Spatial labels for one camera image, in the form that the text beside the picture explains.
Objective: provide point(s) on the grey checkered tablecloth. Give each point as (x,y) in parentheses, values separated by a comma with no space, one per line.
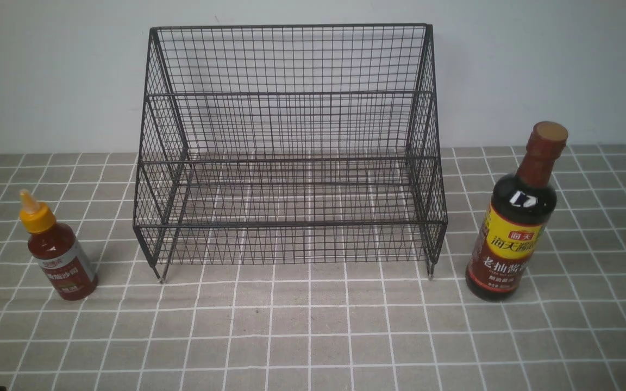
(332,326)

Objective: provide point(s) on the dark soy sauce bottle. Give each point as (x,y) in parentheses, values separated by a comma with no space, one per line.
(520,207)

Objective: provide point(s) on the black wire mesh shelf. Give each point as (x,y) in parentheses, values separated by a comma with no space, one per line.
(290,144)

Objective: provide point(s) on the red sauce bottle yellow cap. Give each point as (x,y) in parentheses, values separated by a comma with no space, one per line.
(56,250)

